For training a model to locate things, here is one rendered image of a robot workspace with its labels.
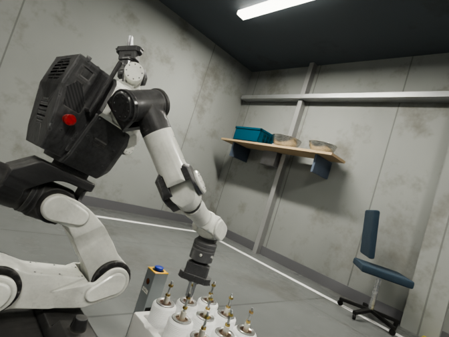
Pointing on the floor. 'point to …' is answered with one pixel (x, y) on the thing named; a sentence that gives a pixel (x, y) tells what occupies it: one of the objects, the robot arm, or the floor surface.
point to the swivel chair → (368, 236)
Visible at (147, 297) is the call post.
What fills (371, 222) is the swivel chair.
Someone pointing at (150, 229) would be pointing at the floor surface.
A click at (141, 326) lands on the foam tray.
